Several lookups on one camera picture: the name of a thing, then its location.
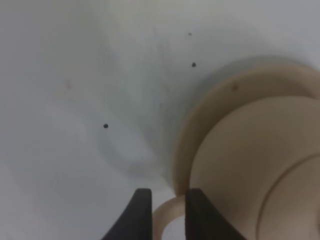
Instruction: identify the beige ceramic teapot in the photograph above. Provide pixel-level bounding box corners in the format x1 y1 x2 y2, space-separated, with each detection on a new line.
153 96 320 240

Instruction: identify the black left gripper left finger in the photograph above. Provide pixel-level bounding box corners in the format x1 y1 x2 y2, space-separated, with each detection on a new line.
102 188 152 240

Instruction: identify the beige round teapot tray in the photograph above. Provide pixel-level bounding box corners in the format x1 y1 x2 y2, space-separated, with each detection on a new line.
172 63 320 196

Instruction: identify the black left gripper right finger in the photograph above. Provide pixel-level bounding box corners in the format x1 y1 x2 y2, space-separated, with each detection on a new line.
185 188 244 240

